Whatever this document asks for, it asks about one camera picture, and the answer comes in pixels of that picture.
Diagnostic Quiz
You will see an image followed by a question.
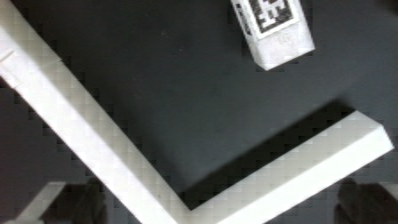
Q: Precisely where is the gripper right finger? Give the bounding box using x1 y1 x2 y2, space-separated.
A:
381 183 398 207

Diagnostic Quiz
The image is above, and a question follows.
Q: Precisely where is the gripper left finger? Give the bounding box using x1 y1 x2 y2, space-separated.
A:
15 182 67 224

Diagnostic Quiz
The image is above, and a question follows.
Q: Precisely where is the white L-shaped obstacle wall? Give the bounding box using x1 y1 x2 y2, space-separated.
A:
0 0 394 224

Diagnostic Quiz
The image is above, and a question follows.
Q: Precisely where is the white leg centre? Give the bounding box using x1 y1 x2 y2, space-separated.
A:
232 0 315 70

